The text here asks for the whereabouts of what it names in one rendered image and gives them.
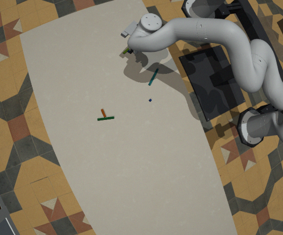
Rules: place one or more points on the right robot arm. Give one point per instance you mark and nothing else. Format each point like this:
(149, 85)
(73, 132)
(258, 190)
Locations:
(202, 8)

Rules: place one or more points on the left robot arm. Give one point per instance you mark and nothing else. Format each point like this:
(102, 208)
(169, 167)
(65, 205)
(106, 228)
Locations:
(253, 63)

